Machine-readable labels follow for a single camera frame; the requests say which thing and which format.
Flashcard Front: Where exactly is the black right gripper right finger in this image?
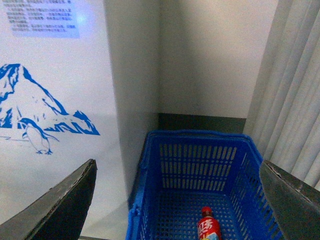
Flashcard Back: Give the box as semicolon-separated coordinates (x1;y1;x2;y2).
259;160;320;240

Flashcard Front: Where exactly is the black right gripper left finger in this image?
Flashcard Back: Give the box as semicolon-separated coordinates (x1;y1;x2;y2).
0;159;97;240

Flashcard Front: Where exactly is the red tea drink bottle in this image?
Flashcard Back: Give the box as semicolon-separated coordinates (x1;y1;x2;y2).
197;206;222;240

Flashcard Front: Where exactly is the white pleated curtain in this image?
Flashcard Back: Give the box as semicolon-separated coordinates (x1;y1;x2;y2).
243;0;320;190

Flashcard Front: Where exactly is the blue plastic shopping basket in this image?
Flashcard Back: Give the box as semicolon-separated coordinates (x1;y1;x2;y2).
126;130;284;240

